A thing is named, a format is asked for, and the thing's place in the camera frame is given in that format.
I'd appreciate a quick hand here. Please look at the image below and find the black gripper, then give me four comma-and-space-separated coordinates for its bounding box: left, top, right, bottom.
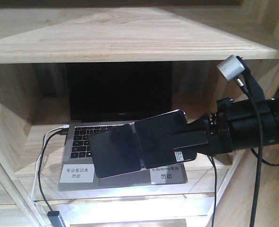
162, 98, 234, 157

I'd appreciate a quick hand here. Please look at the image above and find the black foldable phone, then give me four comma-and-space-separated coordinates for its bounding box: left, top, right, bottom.
89, 110, 197, 178

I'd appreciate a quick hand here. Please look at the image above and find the wooden shelf desk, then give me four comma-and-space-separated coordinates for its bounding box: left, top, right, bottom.
0, 0, 279, 227

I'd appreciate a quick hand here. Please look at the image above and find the white label right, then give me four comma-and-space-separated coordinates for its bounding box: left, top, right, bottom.
150, 165, 187, 184

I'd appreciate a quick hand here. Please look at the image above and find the white label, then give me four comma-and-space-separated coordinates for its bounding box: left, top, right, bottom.
150, 165, 187, 184
59, 164, 95, 183

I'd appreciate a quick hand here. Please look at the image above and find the grey laptop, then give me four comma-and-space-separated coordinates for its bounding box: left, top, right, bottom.
57, 61, 189, 192

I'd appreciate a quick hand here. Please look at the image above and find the white label left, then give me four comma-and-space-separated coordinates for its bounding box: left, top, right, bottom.
59, 164, 95, 183

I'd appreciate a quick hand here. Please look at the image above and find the grey usb adapter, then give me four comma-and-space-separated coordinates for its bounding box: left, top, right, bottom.
47, 211, 66, 227

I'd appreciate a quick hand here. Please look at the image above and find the black camera cable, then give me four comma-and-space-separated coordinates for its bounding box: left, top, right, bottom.
235, 77, 279, 227

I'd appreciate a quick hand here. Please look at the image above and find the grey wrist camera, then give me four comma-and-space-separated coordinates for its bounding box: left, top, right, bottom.
217, 55, 245, 81

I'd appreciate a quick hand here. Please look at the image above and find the black laptop cable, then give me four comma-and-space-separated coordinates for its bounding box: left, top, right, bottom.
37, 129, 68, 213

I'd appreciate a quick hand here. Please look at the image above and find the white cable on shelf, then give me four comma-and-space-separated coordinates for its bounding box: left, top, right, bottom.
31, 125, 70, 227

